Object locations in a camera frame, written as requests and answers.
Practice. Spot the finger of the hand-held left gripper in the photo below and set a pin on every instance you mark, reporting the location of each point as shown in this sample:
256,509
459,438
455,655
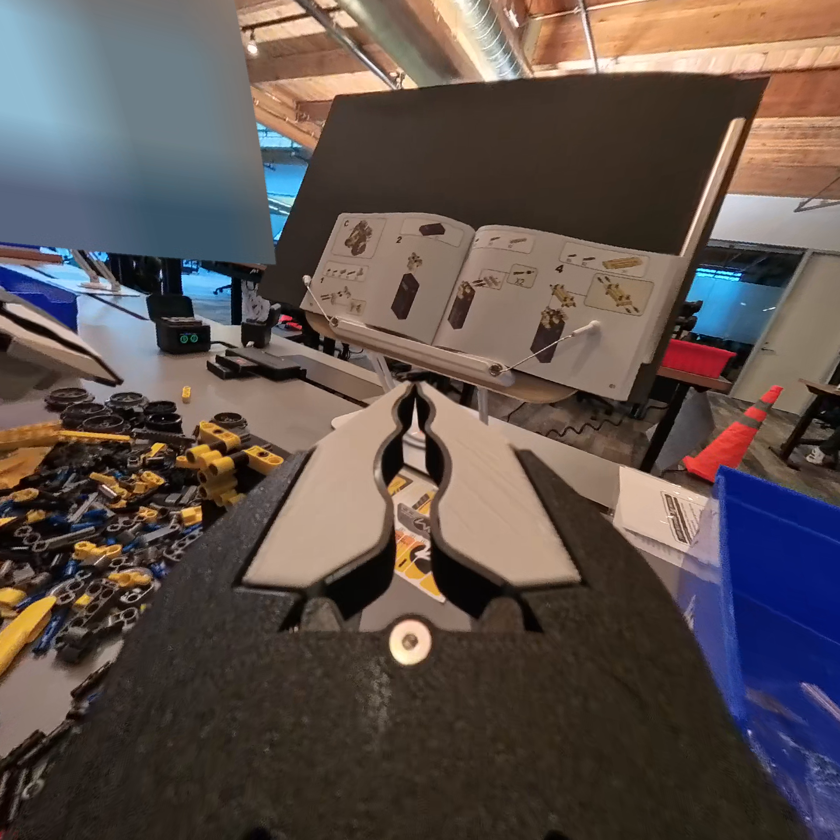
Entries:
39,348

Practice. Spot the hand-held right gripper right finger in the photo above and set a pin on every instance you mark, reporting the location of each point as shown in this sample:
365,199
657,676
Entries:
505,518

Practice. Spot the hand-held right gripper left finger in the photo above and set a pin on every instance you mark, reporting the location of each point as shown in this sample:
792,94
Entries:
315,518

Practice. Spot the pile of yellow black building pieces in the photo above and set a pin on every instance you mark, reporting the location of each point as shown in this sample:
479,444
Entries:
98,525

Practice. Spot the blue storage bin with label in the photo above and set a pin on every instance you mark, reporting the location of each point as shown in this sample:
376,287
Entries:
39,295

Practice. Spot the cluster of black toy tyres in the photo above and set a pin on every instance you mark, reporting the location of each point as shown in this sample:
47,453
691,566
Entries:
85,417

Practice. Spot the yellow sticker sheet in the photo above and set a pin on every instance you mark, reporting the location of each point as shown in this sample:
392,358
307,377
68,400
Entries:
413,518

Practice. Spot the black charger with green lights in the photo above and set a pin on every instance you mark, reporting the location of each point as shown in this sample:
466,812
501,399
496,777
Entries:
182,336

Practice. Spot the white printed paper sheet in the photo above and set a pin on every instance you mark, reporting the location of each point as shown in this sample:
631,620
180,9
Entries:
663,512

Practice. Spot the flat black plates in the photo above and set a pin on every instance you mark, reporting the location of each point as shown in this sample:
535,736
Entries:
262,366

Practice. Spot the silver book stand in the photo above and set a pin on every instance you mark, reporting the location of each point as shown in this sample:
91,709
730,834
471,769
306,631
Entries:
420,351

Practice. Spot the black upright holder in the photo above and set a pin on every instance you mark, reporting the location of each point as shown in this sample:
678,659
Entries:
259,327

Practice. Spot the open instruction booklet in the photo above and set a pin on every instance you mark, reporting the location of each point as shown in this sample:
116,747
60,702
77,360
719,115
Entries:
525,295

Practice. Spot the wooden table with black legs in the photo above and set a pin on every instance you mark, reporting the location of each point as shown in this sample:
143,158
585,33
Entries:
689,384

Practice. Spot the orange traffic cone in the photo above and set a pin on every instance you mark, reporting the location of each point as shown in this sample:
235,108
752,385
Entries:
728,439

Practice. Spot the red storage bin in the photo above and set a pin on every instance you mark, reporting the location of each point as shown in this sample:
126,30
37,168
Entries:
699,358

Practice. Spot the plain blue storage bin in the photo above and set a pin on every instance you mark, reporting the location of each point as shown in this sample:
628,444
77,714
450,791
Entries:
781,590

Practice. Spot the dark wooden table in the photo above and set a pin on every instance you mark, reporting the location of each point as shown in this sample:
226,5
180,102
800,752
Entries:
814,400

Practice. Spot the black divider board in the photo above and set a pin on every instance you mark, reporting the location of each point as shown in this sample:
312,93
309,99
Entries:
525,151

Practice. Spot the ceiling spot lamp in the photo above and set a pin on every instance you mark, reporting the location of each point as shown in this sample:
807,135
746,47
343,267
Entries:
251,44

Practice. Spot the silver ventilation duct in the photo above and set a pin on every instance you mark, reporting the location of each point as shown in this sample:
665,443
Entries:
459,33

